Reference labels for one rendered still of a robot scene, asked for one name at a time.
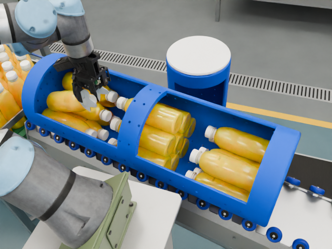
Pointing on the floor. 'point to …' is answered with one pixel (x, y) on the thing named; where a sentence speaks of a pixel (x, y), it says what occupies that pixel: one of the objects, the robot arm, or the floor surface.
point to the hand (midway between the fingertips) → (91, 102)
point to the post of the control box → (20, 215)
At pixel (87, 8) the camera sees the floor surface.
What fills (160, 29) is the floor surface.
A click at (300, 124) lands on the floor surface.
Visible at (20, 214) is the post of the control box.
